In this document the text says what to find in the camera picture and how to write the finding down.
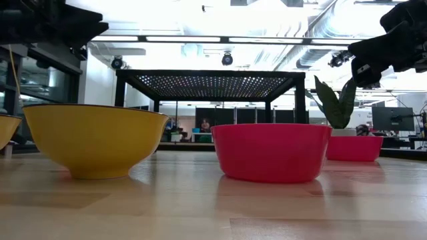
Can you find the black computer monitor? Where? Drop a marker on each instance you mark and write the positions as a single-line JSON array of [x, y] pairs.
[[393, 118]]

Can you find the black ceiling spotlight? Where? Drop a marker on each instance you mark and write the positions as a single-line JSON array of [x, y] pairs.
[[227, 59], [116, 62], [338, 59]]

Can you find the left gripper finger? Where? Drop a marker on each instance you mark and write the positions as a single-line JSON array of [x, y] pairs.
[[91, 31], [81, 15]]

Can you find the red plastic bowl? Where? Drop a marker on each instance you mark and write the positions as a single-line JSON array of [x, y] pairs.
[[272, 153], [357, 148]]

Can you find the yellow floral patterned bowl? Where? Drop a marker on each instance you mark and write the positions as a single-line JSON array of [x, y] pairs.
[[8, 130], [95, 140]]

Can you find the long linear ceiling light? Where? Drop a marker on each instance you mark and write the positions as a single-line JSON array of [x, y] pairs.
[[183, 39]]

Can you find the black office partition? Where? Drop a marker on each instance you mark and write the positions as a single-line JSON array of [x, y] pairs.
[[247, 116]]

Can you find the silver ventilation duct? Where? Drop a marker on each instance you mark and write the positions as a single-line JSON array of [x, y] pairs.
[[312, 57]]

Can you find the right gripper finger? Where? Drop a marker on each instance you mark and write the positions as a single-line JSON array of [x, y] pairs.
[[367, 76], [380, 48]]

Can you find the black aluminium table frame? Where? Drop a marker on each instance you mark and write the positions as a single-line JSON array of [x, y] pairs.
[[187, 146]]

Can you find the black perforated metal rack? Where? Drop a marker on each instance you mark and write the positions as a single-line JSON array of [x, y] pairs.
[[213, 74]]

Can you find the white container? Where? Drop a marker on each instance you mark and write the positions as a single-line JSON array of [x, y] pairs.
[[176, 137]]

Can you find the black wall monitor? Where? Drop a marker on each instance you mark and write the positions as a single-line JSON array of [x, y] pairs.
[[140, 108]]

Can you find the white cylinder post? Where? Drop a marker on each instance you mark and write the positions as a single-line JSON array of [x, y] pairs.
[[8, 150]]

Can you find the person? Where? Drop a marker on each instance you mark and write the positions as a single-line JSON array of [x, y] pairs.
[[362, 130], [205, 126]]

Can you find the snake plant in white pot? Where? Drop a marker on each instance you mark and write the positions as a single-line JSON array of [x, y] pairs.
[[335, 110]]

